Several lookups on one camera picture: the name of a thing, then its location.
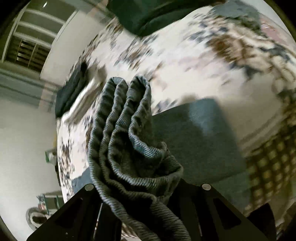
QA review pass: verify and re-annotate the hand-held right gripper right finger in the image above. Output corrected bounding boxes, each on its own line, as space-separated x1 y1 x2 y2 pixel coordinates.
167 179 277 241

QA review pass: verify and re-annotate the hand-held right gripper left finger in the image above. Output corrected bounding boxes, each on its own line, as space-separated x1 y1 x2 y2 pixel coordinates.
26 184 122 241

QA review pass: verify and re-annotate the grey-blue ribbed towel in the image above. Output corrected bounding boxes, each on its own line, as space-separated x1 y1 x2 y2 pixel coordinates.
71 75 253 241

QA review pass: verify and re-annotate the green chair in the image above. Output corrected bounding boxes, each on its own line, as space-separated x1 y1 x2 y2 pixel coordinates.
26 193 65 230

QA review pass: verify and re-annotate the small green object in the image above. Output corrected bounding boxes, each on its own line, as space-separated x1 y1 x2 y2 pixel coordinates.
45 148 58 165

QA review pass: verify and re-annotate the checkered blanket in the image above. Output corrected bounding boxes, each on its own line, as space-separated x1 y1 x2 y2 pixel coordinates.
240 93 296 234

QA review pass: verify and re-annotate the dark folded cloth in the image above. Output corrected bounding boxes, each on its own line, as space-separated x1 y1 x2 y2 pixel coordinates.
54 61 90 117

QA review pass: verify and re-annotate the floral printed bed sheet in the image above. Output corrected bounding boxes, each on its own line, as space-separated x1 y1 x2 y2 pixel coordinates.
55 5 296 202

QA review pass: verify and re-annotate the wooden shelf unit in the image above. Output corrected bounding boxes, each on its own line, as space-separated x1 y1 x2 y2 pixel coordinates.
2 35 52 75

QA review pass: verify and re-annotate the dark green cloth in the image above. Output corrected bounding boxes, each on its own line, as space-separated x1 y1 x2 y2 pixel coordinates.
108 0 228 37

